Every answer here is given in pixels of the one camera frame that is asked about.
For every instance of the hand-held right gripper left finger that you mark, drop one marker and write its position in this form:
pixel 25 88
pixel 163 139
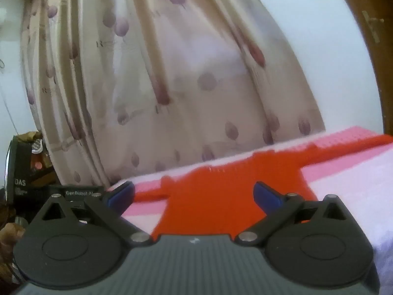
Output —
pixel 120 194

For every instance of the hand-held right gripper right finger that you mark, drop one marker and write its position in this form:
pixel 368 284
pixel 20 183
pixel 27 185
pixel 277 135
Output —
pixel 266 196

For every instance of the red knitted sweater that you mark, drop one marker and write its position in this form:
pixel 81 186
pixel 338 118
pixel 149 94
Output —
pixel 215 196

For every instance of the person's left hand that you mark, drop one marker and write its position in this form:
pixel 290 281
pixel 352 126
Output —
pixel 9 235

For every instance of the brown blurry object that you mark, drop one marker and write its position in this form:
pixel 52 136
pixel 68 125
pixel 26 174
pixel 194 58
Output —
pixel 32 138

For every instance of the pink checkered bed sheet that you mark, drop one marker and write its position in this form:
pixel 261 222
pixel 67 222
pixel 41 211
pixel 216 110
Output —
pixel 353 209

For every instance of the beige leaf print curtain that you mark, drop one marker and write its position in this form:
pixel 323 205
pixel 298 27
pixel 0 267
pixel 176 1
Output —
pixel 184 83

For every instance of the brass door hinge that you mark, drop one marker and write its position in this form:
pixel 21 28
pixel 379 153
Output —
pixel 373 26

